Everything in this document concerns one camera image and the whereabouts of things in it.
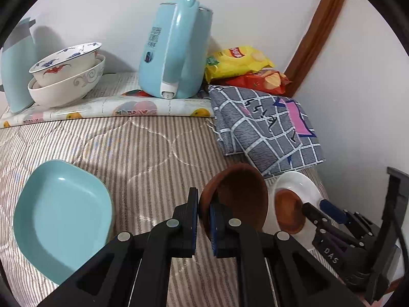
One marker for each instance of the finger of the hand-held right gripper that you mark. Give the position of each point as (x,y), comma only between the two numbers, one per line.
(314,216)
(332,210)

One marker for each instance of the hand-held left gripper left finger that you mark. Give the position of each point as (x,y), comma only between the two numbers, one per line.
(192,230)

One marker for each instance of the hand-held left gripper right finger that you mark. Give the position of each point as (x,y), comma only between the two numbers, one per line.
(214,230)

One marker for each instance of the small brown bowl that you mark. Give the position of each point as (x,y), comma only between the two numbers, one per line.
(246,192)
(287,211)

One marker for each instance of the white plate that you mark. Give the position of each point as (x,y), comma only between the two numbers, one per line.
(300,182)

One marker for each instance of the light blue plastic plate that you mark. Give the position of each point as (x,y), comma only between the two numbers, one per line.
(64,217)

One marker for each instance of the striped quilted blanket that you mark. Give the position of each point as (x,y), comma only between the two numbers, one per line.
(143,153)

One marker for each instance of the grey checked cloth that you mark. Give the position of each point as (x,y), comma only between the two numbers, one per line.
(265,124)

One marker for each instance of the red chips bag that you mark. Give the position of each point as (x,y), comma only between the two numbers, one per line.
(265,81)

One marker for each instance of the floral oilcloth mat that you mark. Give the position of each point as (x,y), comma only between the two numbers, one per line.
(96,108)

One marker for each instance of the yellow chips bag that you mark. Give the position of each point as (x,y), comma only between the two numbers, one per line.
(236,60)

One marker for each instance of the light blue electric kettle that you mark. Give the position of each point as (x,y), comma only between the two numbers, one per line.
(172,48)

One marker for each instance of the white bowl grey swirls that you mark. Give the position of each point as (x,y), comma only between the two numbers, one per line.
(70,91)

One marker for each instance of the blue red patterned bowl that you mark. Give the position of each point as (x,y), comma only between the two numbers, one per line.
(64,65)

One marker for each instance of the teal thermos jug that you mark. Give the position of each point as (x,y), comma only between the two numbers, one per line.
(16,70)

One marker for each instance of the brown wooden door frame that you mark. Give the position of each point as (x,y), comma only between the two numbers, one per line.
(319,28)

